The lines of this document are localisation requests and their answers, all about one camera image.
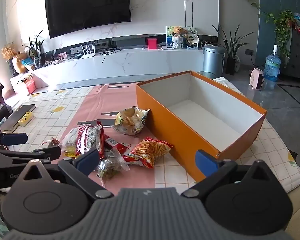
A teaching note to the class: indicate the black notebook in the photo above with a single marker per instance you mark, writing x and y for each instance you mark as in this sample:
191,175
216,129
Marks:
15,118

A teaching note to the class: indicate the black television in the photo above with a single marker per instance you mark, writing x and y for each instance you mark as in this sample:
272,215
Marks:
87,7

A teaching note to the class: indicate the green vine plant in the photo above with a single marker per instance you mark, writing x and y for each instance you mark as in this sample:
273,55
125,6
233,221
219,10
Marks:
282,27

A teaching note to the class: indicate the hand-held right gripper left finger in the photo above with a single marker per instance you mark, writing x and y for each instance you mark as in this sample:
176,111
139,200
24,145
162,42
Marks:
88,159

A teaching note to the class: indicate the long-leaf potted plant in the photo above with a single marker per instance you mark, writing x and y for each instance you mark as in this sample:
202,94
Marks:
231,47

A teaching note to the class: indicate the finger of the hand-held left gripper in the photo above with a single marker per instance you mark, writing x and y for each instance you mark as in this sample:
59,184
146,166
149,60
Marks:
43,153
13,139

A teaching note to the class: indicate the dark grey cabinet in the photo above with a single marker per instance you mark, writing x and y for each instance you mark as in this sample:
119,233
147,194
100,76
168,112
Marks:
298,55

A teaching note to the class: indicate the dried flowers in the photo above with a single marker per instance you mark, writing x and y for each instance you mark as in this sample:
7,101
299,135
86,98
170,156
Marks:
8,52

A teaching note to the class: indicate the large red snack packet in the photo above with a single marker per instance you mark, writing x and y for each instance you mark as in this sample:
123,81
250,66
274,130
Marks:
90,137

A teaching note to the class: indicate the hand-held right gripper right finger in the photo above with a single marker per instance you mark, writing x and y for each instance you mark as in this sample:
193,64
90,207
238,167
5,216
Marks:
204,163

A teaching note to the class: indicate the pink storage box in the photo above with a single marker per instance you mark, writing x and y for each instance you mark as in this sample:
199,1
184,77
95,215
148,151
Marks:
25,85

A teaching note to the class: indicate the lemon-print checked tablecloth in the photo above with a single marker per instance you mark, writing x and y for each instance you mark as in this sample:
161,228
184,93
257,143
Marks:
52,120

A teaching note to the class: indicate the red fries snack bag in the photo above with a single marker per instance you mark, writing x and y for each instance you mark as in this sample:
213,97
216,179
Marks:
147,152

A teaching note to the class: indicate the red box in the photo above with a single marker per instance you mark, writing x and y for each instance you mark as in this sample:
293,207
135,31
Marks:
152,43

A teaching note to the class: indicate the yellow snack packet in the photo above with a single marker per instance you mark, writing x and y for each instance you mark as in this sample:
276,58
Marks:
69,153

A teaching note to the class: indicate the white snack packet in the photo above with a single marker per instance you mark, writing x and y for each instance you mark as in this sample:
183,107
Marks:
70,137

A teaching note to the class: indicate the white marble television console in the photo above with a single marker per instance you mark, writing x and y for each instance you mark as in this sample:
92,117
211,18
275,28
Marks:
140,60

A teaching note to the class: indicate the green plant in glass vase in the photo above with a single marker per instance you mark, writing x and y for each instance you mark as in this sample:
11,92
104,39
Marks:
35,50

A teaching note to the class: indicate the white router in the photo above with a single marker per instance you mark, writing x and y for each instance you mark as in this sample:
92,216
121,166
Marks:
88,54

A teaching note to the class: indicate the yellow green chip bag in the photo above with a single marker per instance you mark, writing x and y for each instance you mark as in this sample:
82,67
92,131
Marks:
131,120

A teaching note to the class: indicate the silver trash can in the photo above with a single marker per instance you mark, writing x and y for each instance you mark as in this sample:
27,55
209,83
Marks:
213,60

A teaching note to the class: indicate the wall socket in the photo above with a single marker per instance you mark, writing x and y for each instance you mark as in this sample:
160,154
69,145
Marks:
249,52

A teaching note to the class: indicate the blue picture card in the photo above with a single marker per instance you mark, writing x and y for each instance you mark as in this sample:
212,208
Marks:
169,36

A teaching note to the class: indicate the clear packet of green snack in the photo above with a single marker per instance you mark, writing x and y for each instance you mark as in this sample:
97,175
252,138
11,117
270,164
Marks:
111,166

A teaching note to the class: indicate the round paper fan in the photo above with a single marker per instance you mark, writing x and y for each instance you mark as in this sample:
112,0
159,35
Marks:
190,32

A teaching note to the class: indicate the pink space heater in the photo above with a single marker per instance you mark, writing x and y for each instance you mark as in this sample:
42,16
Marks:
257,78

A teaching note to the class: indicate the golden vase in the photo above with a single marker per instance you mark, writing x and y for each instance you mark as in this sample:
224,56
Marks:
18,63

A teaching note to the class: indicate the teddy bear bouquet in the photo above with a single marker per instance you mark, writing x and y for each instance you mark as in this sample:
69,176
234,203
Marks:
178,37

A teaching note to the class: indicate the pink bottle-print mat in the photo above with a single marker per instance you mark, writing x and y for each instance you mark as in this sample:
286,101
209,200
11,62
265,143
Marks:
102,100

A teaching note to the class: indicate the orange cardboard box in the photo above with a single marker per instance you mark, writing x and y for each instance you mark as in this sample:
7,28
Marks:
170,130

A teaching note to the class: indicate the small red snack packet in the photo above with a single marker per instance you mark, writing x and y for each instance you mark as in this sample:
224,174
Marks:
115,143

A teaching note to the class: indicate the pink picture frame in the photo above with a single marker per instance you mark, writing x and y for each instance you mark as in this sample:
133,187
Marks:
62,55

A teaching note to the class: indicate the dark red snack packet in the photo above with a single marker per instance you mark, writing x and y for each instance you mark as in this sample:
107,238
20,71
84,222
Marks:
52,143

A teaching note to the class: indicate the yellow tissue pack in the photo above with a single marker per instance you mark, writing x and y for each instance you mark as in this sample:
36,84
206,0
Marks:
25,119

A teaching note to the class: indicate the blue water bottle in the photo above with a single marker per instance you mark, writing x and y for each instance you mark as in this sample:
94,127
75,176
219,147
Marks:
272,66

